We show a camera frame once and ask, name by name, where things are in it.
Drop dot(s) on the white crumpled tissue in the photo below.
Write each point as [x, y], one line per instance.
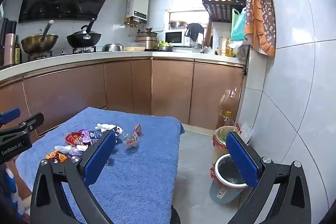
[105, 126]
[63, 148]

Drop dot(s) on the green plastic bag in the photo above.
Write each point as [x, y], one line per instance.
[238, 27]

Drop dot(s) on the gas stove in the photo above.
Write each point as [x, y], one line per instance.
[78, 51]

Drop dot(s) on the olive oil bottle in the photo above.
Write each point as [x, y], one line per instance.
[17, 55]

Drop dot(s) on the large oil bottle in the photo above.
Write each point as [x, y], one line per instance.
[228, 100]

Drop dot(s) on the small yellow capped oil bottle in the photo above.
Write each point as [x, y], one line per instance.
[227, 119]

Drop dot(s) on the shallow beige bowl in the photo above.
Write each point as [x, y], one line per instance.
[134, 48]

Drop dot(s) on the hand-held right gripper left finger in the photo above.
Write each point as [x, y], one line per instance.
[101, 155]

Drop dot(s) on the clear plastic wrapper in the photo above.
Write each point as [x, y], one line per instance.
[130, 140]

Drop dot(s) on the white water heater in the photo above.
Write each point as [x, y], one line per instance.
[137, 5]

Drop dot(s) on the brown cooking pot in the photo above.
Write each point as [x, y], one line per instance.
[147, 40]

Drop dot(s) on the black wok with lid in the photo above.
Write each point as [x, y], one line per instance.
[84, 39]

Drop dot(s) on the brown lower cabinets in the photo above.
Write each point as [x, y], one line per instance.
[170, 87]

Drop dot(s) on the yellow sauce bottle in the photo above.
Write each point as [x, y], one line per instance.
[229, 51]

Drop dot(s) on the black cloth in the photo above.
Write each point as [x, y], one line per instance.
[195, 30]

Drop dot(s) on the pink thermos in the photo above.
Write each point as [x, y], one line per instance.
[10, 48]

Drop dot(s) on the person's left hand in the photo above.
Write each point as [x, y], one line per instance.
[14, 187]

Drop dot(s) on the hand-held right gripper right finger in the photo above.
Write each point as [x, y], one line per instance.
[241, 161]

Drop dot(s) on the orange floral apron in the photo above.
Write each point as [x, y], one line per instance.
[260, 19]

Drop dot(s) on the steel bowl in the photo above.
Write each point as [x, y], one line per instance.
[113, 47]

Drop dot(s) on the beige bucket with red bag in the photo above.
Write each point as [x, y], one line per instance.
[219, 140]

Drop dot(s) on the bowl of green vegetables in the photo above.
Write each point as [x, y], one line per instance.
[165, 46]

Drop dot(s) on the purple plastic wrapper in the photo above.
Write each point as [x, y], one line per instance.
[85, 134]

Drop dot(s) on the orange printed snack wrapper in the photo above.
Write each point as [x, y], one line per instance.
[56, 156]

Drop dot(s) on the white rimmed blue bin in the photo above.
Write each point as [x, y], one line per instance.
[227, 187]

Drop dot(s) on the steel basin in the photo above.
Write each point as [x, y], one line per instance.
[178, 24]

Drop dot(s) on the red candy wrapper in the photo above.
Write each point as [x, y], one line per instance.
[137, 129]

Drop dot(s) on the black knife holder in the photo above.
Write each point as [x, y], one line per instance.
[3, 40]

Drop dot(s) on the brass wok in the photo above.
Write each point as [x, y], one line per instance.
[39, 43]

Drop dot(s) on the clear plastic bag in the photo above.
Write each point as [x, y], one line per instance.
[245, 132]

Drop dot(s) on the blue towel covered table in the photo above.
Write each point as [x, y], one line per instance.
[147, 161]

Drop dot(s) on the white microwave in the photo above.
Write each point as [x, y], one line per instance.
[174, 37]

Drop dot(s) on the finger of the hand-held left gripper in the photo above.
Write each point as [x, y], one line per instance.
[31, 121]
[10, 115]

